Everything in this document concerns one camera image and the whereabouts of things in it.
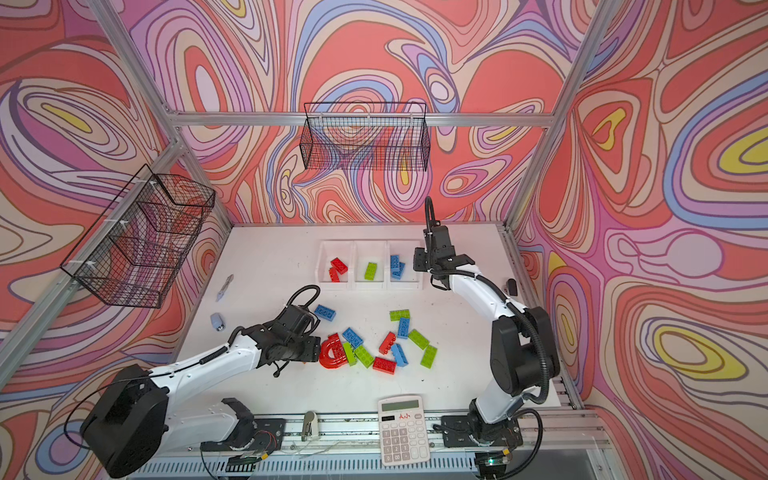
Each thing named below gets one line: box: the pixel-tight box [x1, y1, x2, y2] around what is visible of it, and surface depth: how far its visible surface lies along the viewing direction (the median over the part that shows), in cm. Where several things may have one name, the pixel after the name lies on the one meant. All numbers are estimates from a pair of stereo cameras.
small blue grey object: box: [210, 313, 225, 331], surface depth 93 cm
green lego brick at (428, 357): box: [420, 344, 438, 369], surface depth 88 cm
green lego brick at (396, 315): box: [389, 309, 411, 322], surface depth 96 cm
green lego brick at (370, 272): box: [364, 262, 378, 281], surface depth 107 cm
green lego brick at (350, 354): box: [343, 342, 357, 366], surface depth 86 cm
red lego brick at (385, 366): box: [372, 357, 397, 375], surface depth 86 cm
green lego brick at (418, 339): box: [408, 328, 430, 350], surface depth 91 cm
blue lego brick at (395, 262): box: [390, 254, 401, 271], surface depth 104 cm
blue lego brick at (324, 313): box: [314, 304, 337, 322], surface depth 95 cm
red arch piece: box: [319, 333, 348, 369], surface depth 88 cm
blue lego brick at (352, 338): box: [342, 327, 364, 349], surface depth 90 cm
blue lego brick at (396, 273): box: [391, 262, 405, 280], surface depth 104 cm
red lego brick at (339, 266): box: [330, 257, 348, 275], surface depth 107 cm
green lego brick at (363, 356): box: [354, 345, 374, 369], surface depth 86 cm
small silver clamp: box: [301, 411, 319, 442], surface depth 75 cm
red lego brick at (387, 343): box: [379, 331, 397, 355], surface depth 88 cm
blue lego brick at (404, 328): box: [398, 317, 410, 339], surface depth 93 cm
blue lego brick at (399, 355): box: [391, 343, 409, 367], surface depth 86 cm
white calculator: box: [377, 395, 430, 466], surface depth 74 cm
